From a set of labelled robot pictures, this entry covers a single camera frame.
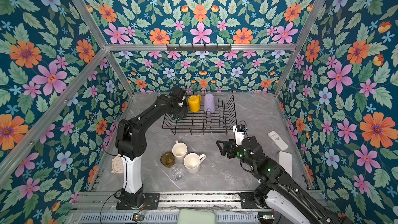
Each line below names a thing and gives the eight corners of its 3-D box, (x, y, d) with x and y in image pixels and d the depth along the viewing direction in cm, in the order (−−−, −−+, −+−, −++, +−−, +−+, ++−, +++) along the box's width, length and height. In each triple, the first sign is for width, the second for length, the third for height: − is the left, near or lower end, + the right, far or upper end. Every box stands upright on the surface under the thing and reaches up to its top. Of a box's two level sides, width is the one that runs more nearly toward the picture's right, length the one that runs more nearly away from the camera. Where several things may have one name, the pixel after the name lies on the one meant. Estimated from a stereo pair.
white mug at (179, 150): (173, 166, 86) (169, 160, 78) (176, 147, 93) (173, 140, 86) (187, 166, 86) (184, 160, 78) (188, 147, 93) (186, 139, 86)
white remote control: (282, 151, 92) (283, 150, 90) (267, 134, 100) (268, 132, 98) (287, 148, 93) (289, 146, 91) (273, 131, 101) (274, 129, 99)
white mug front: (185, 174, 83) (182, 168, 75) (187, 159, 88) (184, 152, 80) (205, 174, 83) (204, 168, 75) (205, 159, 88) (205, 152, 80)
